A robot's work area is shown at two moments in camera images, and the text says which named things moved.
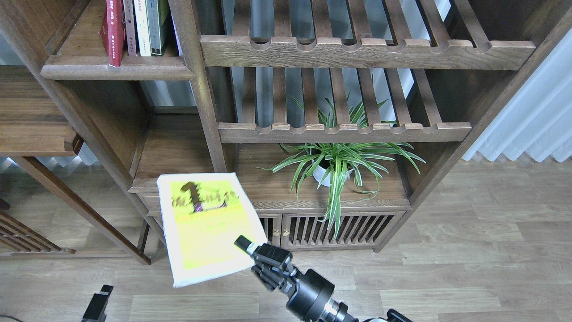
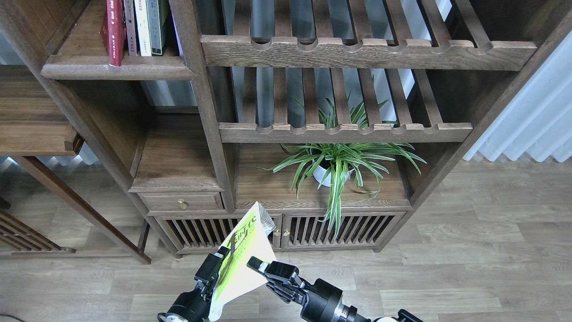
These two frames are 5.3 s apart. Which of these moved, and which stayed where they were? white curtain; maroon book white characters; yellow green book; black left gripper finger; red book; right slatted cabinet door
Moved: black left gripper finger; yellow green book
Stayed: right slatted cabinet door; maroon book white characters; white curtain; red book
